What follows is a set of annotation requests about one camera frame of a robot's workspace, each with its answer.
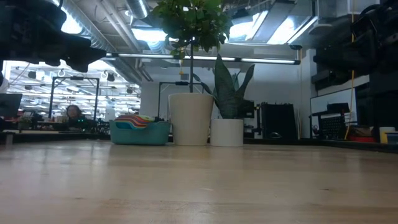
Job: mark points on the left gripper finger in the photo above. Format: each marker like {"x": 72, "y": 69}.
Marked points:
{"x": 84, "y": 56}

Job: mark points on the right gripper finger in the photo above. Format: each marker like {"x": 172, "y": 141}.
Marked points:
{"x": 335, "y": 60}

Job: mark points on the red measuring cup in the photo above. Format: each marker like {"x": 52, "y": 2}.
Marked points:
{"x": 132, "y": 117}

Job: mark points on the navy measuring cup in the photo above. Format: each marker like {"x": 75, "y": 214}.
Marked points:
{"x": 138, "y": 123}

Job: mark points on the green measuring cup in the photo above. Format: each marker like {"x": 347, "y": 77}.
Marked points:
{"x": 147, "y": 118}

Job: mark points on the teal plastic basket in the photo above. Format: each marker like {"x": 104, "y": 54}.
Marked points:
{"x": 140, "y": 137}

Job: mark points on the whiteboard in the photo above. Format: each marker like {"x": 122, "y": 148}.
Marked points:
{"x": 329, "y": 99}

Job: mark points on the person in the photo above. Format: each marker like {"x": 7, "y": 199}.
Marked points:
{"x": 74, "y": 113}

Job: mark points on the black pegboard rack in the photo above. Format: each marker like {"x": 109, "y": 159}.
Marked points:
{"x": 334, "y": 124}

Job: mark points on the long ceiling light bar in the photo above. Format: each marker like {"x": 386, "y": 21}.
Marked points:
{"x": 264, "y": 61}

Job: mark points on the dark monitor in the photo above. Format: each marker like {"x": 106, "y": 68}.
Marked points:
{"x": 9, "y": 105}

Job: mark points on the red tray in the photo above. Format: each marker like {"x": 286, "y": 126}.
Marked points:
{"x": 360, "y": 139}

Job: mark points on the black cabinet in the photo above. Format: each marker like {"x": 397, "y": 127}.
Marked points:
{"x": 276, "y": 119}

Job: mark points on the leafy green potted plant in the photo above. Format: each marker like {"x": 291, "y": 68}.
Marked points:
{"x": 192, "y": 21}

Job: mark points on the snake plant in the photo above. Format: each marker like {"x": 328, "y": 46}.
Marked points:
{"x": 225, "y": 90}

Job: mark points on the large white plant pot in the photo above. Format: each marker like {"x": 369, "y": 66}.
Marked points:
{"x": 190, "y": 121}

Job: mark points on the small white plant pot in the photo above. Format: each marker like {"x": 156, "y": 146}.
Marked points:
{"x": 227, "y": 132}

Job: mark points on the distant black gantry frame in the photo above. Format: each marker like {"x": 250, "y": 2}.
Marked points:
{"x": 74, "y": 78}

